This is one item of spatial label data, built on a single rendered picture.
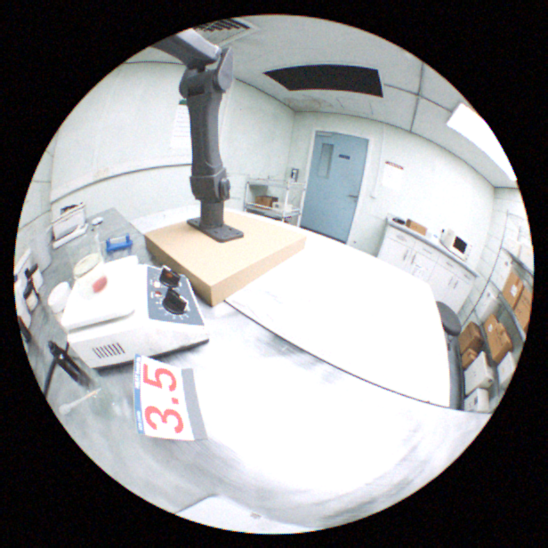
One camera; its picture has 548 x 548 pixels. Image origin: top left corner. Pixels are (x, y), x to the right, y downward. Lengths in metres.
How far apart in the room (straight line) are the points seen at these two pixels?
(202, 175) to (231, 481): 0.49
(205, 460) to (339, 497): 0.14
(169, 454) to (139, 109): 1.94
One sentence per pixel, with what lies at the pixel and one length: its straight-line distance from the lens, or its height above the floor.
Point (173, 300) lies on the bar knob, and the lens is 0.22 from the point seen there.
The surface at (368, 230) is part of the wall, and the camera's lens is 2.93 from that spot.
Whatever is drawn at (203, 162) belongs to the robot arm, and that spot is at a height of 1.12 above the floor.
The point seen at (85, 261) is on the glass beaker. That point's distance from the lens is 0.21.
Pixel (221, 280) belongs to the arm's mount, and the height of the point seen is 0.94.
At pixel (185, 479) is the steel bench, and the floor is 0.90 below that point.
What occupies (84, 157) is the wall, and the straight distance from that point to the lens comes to 1.76.
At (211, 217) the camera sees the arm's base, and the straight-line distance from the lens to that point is 0.44.
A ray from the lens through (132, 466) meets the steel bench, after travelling 0.24.
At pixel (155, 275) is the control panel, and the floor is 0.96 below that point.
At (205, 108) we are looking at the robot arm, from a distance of 0.38.
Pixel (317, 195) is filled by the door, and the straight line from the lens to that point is 3.06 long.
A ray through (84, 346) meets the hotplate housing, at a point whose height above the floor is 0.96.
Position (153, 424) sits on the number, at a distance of 0.19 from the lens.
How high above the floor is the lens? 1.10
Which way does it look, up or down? 32 degrees down
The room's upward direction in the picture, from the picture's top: 9 degrees clockwise
